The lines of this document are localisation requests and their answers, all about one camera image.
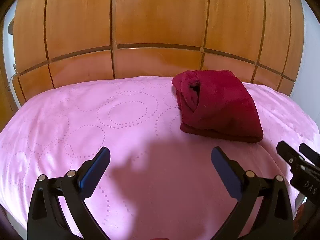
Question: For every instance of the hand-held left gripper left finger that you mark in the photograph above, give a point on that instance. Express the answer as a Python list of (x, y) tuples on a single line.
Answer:
[(96, 165)]

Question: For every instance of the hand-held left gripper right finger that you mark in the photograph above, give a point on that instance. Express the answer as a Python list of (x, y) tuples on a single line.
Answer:
[(226, 170)]

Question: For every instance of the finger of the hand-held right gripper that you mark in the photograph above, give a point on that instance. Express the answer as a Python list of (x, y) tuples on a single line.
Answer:
[(310, 153), (287, 152)]

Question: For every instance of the dark red sweater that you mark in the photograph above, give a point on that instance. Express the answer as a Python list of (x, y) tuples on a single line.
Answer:
[(220, 105)]

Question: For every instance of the person's red patterned clothing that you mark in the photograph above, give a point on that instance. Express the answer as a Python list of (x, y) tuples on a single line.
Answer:
[(301, 212)]

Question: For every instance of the pink dotted blanket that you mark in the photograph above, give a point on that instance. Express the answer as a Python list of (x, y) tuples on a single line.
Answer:
[(75, 120)]

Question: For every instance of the wooden wardrobe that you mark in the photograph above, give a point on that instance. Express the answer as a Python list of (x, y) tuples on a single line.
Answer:
[(155, 12)]

